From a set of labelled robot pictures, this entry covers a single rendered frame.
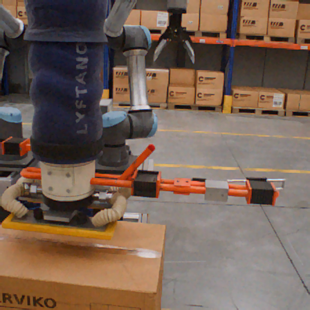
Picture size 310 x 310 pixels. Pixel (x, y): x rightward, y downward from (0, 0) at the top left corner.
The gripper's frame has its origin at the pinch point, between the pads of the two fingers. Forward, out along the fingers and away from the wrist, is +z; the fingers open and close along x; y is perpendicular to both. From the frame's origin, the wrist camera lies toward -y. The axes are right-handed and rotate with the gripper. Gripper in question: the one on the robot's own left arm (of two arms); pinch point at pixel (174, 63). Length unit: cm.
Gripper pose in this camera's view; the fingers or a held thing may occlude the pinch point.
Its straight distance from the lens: 147.8
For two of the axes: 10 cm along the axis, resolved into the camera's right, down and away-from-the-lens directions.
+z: -0.5, 9.5, 3.1
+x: 10.0, 0.5, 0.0
